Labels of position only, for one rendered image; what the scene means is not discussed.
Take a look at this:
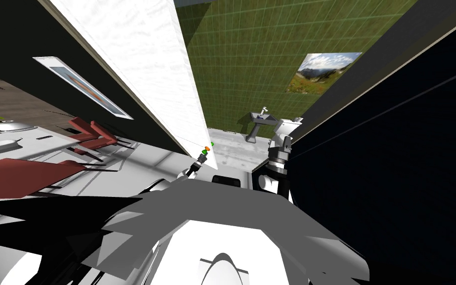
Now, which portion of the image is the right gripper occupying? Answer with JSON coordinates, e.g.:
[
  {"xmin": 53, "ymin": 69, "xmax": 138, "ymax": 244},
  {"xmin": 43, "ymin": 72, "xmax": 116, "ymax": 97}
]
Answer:
[{"xmin": 269, "ymin": 134, "xmax": 293, "ymax": 153}]

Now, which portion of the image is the white toilet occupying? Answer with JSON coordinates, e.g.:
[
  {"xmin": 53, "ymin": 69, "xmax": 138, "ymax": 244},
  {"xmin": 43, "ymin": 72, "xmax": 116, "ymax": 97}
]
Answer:
[{"xmin": 273, "ymin": 116, "xmax": 304, "ymax": 138}]

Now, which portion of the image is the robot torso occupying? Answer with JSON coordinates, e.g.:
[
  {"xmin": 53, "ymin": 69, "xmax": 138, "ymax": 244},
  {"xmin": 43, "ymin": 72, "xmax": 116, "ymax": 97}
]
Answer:
[{"xmin": 81, "ymin": 175, "xmax": 371, "ymax": 285}]

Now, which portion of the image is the mountain landscape picture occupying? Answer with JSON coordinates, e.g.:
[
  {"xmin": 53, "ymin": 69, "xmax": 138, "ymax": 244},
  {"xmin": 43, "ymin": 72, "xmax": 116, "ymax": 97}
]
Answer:
[{"xmin": 285, "ymin": 51, "xmax": 363, "ymax": 96}]

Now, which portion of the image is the white door leaf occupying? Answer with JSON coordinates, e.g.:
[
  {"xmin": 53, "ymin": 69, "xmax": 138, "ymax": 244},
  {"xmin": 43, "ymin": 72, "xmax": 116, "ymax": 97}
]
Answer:
[{"xmin": 38, "ymin": 0, "xmax": 218, "ymax": 171}]

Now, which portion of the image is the red chair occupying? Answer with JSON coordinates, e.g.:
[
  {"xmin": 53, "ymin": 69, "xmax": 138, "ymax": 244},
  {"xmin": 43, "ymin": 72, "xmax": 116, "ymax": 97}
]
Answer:
[
  {"xmin": 59, "ymin": 116, "xmax": 136, "ymax": 156},
  {"xmin": 0, "ymin": 158, "xmax": 119, "ymax": 201}
]

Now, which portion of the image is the white framed orange picture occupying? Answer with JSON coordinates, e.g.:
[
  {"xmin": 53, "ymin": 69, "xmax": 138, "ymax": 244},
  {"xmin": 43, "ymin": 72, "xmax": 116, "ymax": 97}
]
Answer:
[{"xmin": 32, "ymin": 56, "xmax": 135, "ymax": 121}]

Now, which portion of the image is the white dining table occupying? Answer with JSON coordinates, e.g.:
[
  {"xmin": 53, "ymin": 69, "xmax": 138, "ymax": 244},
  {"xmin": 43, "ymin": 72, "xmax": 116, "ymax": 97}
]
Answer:
[{"xmin": 0, "ymin": 120, "xmax": 108, "ymax": 169}]

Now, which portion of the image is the grey pedestal sink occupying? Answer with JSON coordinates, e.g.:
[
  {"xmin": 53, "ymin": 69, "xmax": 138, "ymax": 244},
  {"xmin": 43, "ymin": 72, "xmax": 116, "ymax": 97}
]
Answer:
[{"xmin": 245, "ymin": 106, "xmax": 279, "ymax": 144}]

